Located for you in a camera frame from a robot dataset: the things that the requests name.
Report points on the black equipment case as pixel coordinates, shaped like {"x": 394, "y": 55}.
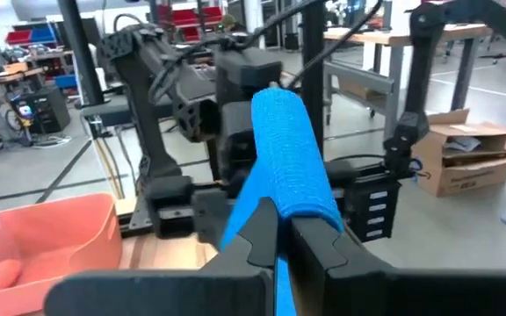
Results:
{"x": 46, "y": 112}

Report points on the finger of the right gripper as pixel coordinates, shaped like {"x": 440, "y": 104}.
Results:
{"x": 211, "y": 217}

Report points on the brown cardboard box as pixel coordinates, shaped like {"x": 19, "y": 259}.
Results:
{"x": 464, "y": 171}

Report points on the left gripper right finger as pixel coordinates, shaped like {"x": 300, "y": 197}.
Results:
{"x": 411, "y": 294}

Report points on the blue elastic bandage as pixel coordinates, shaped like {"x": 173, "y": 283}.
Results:
{"x": 288, "y": 153}

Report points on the red storage bins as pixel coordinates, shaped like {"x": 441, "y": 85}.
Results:
{"x": 187, "y": 17}

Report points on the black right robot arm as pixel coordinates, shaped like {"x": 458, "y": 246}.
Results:
{"x": 147, "y": 109}

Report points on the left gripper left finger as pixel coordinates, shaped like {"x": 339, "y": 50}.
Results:
{"x": 156, "y": 294}

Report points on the orange plastic bin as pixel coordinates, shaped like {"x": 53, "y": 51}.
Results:
{"x": 59, "y": 237}

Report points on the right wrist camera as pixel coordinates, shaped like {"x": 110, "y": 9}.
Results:
{"x": 248, "y": 74}

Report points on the grey-legged wooden workbench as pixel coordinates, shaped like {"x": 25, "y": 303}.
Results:
{"x": 389, "y": 39}

